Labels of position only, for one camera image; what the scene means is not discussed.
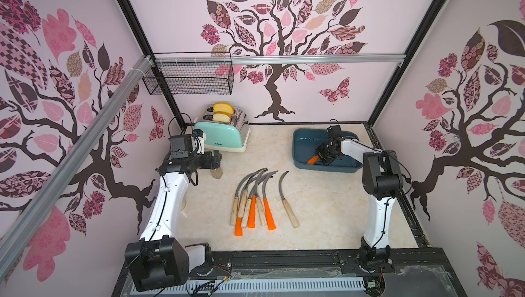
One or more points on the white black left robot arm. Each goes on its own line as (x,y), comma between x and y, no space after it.
(158,260)

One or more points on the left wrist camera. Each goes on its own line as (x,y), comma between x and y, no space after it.
(187,145)

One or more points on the wooden handle sickle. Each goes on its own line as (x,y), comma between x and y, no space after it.
(291,215)
(261,215)
(243,190)
(235,206)

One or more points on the orange handle sickle boxed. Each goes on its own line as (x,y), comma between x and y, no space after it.
(313,160)

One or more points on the orange handle sickle right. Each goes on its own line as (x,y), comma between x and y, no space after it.
(268,213)

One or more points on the white vented cable duct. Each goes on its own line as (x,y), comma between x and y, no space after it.
(224,287)

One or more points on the aluminium rail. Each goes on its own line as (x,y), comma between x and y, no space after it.
(282,59)
(25,226)

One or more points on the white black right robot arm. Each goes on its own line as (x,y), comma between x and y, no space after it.
(381,179)

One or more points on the black lid spice jar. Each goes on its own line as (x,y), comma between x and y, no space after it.
(217,173)

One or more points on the black wire basket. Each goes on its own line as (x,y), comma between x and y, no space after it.
(191,73)

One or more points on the orange handle sickle lower left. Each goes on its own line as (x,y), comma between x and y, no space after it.
(242,223)

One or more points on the orange handle sickle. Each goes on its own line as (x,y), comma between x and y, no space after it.
(268,213)
(242,223)
(255,200)

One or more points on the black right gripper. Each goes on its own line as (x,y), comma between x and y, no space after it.
(325,151)

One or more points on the yellow bread slice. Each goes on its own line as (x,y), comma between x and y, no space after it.
(222,107)

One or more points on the teal plastic storage box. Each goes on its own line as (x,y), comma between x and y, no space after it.
(305,142)

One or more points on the aluminium rail left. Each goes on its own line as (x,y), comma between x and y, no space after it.
(25,226)

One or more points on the orange handle sickle middle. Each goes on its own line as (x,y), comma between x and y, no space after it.
(255,200)

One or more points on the mint green toaster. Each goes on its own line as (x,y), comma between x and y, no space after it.
(222,136)

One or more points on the aluminium rail back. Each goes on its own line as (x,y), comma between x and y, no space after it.
(282,59)

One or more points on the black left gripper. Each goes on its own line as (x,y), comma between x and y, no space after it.
(208,164)

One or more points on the pale bread slice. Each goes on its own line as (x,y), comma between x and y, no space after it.
(222,117)

